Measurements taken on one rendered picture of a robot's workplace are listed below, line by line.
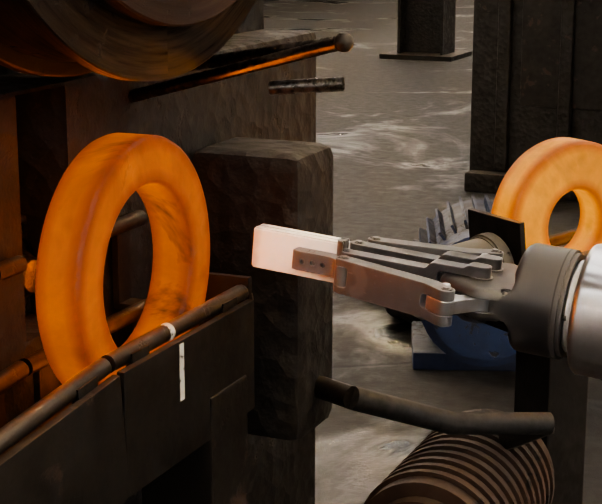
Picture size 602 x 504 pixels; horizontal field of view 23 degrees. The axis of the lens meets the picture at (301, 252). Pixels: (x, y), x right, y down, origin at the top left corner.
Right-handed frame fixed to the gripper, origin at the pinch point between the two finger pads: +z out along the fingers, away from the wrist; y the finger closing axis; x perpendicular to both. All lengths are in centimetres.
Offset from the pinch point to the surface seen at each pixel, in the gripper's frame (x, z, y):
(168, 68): 13.8, 5.7, -11.0
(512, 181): 0.9, -6.8, 31.8
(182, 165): 6.4, 6.7, -6.2
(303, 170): 3.9, 4.2, 9.4
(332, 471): -79, 45, 133
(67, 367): -4.7, 7.4, -19.0
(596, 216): -2.7, -13.3, 39.0
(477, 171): -76, 99, 399
